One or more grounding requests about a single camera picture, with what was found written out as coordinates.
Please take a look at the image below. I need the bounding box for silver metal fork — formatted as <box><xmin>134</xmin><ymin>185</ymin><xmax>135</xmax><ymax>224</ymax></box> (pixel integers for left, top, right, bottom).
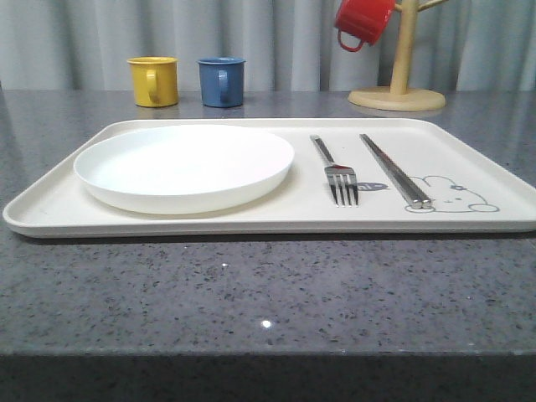
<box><xmin>310</xmin><ymin>135</ymin><xmax>358</xmax><ymax>207</ymax></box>

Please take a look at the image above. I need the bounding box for beige rabbit serving tray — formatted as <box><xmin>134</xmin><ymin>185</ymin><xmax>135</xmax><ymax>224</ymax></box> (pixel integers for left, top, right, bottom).
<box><xmin>3</xmin><ymin>118</ymin><xmax>535</xmax><ymax>238</ymax></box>

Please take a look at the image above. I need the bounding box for red enamel mug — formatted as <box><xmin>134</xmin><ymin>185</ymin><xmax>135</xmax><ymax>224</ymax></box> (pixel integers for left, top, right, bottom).
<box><xmin>334</xmin><ymin>0</ymin><xmax>395</xmax><ymax>53</ymax></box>

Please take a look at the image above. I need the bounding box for wooden mug tree stand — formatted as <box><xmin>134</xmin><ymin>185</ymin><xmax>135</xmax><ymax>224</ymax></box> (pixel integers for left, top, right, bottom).
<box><xmin>348</xmin><ymin>0</ymin><xmax>446</xmax><ymax>112</ymax></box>

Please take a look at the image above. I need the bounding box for white round plate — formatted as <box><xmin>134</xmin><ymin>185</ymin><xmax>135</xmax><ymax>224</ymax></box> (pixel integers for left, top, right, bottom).
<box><xmin>74</xmin><ymin>124</ymin><xmax>295</xmax><ymax>214</ymax></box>

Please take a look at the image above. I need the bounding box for yellow enamel mug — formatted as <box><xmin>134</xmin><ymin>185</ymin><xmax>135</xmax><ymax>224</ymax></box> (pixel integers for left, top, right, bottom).
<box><xmin>127</xmin><ymin>56</ymin><xmax>178</xmax><ymax>108</ymax></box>

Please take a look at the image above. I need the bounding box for grey pleated curtain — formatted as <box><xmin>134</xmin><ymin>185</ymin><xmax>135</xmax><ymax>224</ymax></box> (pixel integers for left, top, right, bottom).
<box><xmin>1</xmin><ymin>1</ymin><xmax>535</xmax><ymax>91</ymax></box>

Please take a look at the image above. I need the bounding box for blue enamel mug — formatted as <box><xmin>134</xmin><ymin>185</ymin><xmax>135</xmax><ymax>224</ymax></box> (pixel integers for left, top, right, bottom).
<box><xmin>198</xmin><ymin>57</ymin><xmax>245</xmax><ymax>108</ymax></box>

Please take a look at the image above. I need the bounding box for silver metal chopstick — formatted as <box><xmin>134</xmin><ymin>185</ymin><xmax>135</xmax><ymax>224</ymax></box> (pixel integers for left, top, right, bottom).
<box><xmin>362</xmin><ymin>133</ymin><xmax>433</xmax><ymax>209</ymax></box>
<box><xmin>358</xmin><ymin>133</ymin><xmax>425</xmax><ymax>210</ymax></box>

